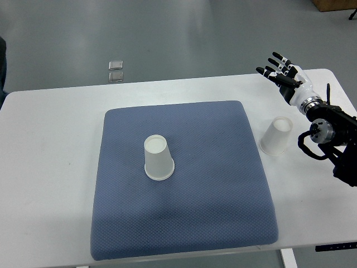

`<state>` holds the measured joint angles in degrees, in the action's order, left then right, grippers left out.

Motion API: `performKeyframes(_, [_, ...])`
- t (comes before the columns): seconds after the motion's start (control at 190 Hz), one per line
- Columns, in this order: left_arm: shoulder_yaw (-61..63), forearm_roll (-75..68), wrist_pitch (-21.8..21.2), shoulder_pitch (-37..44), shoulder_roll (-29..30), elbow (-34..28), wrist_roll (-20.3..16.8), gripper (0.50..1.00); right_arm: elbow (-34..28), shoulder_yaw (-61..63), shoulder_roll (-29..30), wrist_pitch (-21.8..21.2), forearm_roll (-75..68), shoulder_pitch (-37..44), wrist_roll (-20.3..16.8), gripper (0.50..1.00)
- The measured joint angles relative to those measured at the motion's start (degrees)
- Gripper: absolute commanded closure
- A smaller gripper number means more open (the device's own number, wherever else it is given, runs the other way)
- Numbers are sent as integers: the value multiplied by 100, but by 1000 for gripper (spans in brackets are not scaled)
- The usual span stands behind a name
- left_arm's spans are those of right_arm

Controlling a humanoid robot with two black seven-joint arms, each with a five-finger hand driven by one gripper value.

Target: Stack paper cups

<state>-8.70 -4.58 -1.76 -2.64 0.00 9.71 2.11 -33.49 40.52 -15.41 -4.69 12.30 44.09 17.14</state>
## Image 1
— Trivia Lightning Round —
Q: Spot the dark object at left edge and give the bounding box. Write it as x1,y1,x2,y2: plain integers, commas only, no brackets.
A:
0,37,7,107

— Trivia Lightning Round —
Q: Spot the white table leg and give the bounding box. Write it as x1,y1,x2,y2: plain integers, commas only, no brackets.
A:
280,248,298,268

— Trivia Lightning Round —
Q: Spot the black tripod leg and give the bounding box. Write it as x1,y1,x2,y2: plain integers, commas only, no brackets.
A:
348,9,357,20

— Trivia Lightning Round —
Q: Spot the metal floor plate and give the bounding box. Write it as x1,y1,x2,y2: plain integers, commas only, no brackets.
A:
109,71,124,83
108,60,123,70

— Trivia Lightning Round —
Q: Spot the lower metal floor plate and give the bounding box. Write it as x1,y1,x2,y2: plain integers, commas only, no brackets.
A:
109,71,124,83

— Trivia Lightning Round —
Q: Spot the brown cardboard box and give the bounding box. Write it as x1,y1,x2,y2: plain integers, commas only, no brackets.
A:
312,0,356,12

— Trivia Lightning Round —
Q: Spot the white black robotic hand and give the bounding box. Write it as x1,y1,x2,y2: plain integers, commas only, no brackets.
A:
256,52,322,108

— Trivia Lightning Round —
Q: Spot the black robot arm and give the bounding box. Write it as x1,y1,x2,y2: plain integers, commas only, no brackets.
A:
297,84,356,187

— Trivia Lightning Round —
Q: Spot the upper metal floor plate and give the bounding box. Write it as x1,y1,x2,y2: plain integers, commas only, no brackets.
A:
108,60,123,70

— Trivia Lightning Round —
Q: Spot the blue textured cushion mat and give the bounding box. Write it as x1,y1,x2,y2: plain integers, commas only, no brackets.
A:
90,100,278,261

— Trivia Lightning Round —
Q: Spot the black table control panel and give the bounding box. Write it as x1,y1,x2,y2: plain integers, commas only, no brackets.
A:
315,242,357,252

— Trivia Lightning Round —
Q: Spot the white paper cup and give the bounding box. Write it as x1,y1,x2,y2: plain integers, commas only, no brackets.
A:
259,117,293,156
144,135,175,181

